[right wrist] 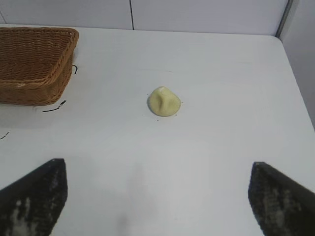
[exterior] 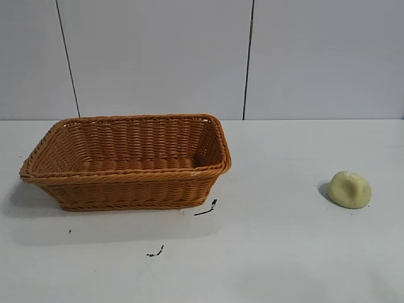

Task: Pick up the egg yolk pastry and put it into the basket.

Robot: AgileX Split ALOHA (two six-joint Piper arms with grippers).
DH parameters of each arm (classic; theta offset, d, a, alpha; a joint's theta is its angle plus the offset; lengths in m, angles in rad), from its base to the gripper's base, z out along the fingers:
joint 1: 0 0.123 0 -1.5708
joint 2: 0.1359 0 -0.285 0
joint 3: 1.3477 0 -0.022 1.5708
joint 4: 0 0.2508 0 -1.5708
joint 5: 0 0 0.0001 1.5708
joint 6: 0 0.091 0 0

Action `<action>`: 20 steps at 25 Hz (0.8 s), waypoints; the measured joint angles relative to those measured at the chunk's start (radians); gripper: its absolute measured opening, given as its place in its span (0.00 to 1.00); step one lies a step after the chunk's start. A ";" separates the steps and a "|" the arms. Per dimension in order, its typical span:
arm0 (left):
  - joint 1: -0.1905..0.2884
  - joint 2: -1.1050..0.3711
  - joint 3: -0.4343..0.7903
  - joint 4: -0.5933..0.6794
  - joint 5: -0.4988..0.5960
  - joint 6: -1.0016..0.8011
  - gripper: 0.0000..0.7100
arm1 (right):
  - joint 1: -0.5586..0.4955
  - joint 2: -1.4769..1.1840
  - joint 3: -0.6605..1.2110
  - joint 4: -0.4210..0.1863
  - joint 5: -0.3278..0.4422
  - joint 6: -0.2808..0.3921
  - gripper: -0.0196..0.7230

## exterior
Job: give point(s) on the brown woven wicker basket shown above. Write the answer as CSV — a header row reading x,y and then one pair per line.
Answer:
x,y
126,186

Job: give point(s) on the pale yellow egg yolk pastry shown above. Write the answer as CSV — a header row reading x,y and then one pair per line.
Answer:
x,y
348,192

